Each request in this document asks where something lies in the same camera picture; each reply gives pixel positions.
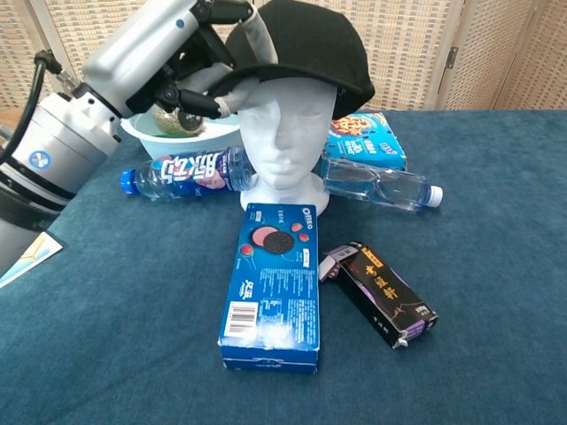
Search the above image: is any printed paper card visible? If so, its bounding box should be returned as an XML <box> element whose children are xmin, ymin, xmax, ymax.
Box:
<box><xmin>0</xmin><ymin>230</ymin><xmax>64</xmax><ymax>289</ymax></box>

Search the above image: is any blue tablecloth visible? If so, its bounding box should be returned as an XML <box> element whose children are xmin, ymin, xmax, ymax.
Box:
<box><xmin>0</xmin><ymin>108</ymin><xmax>567</xmax><ymax>425</ymax></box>

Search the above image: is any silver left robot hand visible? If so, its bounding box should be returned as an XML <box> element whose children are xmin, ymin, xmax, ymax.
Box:
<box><xmin>82</xmin><ymin>0</ymin><xmax>280</xmax><ymax>120</ymax></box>

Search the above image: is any blue label drink bottle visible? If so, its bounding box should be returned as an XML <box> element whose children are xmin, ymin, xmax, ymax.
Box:
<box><xmin>119</xmin><ymin>147</ymin><xmax>260</xmax><ymax>201</ymax></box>

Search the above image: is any woven folding screen panel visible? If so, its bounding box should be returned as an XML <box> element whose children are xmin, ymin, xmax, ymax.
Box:
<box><xmin>336</xmin><ymin>0</ymin><xmax>473</xmax><ymax>112</ymax></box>
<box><xmin>0</xmin><ymin>0</ymin><xmax>58</xmax><ymax>110</ymax></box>
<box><xmin>30</xmin><ymin>0</ymin><xmax>187</xmax><ymax>97</ymax></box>
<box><xmin>438</xmin><ymin>0</ymin><xmax>567</xmax><ymax>112</ymax></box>

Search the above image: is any blue Oreo cookie box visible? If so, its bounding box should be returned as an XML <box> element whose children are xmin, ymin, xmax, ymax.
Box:
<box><xmin>216</xmin><ymin>202</ymin><xmax>322</xmax><ymax>374</ymax></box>

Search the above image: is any clear water bottle white cap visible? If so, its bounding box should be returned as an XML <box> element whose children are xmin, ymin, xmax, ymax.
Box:
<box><xmin>321</xmin><ymin>158</ymin><xmax>445</xmax><ymax>213</ymax></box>

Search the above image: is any black carton with purple trim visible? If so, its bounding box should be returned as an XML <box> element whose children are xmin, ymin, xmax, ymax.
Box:
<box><xmin>318</xmin><ymin>241</ymin><xmax>439</xmax><ymax>351</ymax></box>

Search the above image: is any white foam mannequin head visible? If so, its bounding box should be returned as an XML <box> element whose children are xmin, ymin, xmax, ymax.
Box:
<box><xmin>237</xmin><ymin>78</ymin><xmax>338</xmax><ymax>218</ymax></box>

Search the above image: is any blue chocolate chip cookie box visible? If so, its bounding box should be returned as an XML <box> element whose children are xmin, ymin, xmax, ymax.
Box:
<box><xmin>322</xmin><ymin>112</ymin><xmax>408</xmax><ymax>172</ymax></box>

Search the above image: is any light blue plastic basin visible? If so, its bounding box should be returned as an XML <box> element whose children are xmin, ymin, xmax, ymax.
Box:
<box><xmin>120</xmin><ymin>112</ymin><xmax>243</xmax><ymax>161</ymax></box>

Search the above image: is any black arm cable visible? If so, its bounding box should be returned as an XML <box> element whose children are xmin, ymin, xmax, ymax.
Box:
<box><xmin>0</xmin><ymin>50</ymin><xmax>85</xmax><ymax>165</ymax></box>

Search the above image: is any glass jar with black lid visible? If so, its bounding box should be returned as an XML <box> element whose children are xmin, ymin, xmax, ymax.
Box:
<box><xmin>152</xmin><ymin>104</ymin><xmax>205</xmax><ymax>136</ymax></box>

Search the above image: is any black baseball cap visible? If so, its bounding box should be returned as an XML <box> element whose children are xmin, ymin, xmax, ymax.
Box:
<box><xmin>207</xmin><ymin>0</ymin><xmax>377</xmax><ymax>119</ymax></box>

